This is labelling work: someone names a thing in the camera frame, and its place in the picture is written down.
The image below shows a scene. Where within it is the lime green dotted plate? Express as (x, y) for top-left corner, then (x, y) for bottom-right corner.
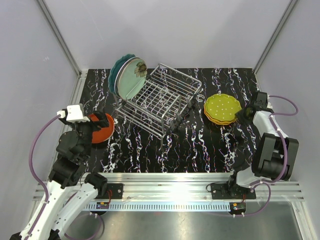
(204, 93), (242, 121)

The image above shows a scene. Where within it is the white plate green rim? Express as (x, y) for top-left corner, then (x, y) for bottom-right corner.
(114, 56), (146, 100)

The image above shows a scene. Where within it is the teal scalloped plate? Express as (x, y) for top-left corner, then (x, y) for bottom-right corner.
(108, 54), (136, 94)

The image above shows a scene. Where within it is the light green flower plate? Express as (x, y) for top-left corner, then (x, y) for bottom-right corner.
(115, 57), (148, 100)

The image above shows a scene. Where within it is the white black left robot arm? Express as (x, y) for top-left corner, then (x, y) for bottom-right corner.
(10, 109), (110, 240)

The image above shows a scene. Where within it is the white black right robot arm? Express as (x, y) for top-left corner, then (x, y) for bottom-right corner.
(224, 91), (299, 199)

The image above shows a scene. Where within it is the orange round plastic plate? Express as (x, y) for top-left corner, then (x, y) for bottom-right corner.
(88, 113), (115, 144)

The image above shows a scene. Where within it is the left small circuit board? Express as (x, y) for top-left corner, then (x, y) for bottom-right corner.
(96, 202), (110, 209)

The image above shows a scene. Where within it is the small circuit board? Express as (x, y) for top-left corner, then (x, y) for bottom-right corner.
(231, 202), (247, 212)
(96, 202), (110, 209)

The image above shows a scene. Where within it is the right small circuit board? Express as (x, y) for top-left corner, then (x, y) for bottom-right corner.
(231, 202), (247, 212)

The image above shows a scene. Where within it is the aluminium frame rail left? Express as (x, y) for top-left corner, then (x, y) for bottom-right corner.
(35, 0), (88, 105)

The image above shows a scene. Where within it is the silver wire dish rack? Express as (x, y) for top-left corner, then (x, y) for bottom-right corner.
(113, 63), (202, 147)

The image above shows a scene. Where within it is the aluminium front mounting rail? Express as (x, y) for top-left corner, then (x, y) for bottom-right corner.
(33, 172), (305, 212)

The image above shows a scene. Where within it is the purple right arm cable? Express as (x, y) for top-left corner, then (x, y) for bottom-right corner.
(246, 94), (300, 216)

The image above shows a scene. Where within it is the aluminium frame post right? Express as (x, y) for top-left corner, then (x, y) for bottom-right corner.
(252, 0), (301, 75)

